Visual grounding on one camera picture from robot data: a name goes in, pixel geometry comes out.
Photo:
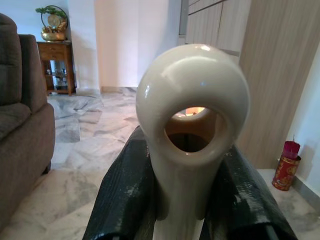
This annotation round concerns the wooden side table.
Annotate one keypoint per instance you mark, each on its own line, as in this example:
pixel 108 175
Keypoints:
pixel 56 51

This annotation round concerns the red printed incense can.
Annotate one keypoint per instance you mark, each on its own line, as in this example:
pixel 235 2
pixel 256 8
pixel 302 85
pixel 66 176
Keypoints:
pixel 285 175

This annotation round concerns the pink joss stick bundle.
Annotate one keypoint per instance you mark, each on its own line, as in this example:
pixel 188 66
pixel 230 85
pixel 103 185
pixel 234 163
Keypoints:
pixel 291 148

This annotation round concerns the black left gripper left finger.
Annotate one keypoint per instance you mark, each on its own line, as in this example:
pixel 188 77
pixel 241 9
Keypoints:
pixel 125 195

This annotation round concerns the gold bowl bonsai ornament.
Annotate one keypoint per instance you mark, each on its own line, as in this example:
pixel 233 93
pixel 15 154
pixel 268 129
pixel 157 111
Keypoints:
pixel 53 36

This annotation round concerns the grey-brown fabric sofa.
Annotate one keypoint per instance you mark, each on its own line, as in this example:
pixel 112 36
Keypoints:
pixel 22 125

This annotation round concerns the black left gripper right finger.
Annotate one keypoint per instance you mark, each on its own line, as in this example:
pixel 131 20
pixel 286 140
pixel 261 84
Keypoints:
pixel 245 207

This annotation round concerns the light wood-grain cabinet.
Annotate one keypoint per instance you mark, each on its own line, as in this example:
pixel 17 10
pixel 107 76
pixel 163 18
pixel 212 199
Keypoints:
pixel 270 75

